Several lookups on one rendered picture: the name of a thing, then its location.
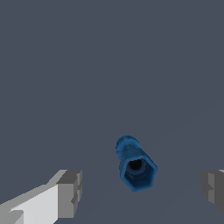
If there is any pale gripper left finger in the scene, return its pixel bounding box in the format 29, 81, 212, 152
0, 169, 83, 224

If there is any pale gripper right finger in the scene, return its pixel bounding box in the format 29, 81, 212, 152
199, 168, 224, 215

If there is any blue hexagonal socket object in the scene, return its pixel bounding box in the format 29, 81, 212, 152
115, 135, 159, 193

